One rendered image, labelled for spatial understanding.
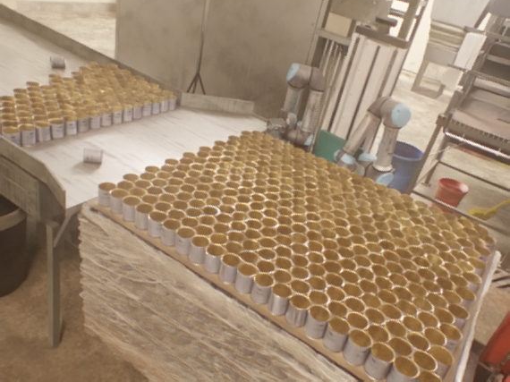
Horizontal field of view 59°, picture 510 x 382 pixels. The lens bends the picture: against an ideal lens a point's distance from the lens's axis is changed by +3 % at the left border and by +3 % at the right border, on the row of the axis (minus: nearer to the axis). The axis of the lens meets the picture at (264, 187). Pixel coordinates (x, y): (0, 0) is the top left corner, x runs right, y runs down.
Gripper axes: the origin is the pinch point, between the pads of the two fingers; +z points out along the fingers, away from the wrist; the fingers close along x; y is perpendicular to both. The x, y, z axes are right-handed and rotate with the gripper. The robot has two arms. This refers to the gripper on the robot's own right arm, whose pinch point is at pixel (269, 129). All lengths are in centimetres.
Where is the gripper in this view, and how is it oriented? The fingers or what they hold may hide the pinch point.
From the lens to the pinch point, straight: 268.9
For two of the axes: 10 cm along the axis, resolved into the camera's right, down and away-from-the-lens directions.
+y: -1.9, 8.6, 4.8
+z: -4.8, 3.4, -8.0
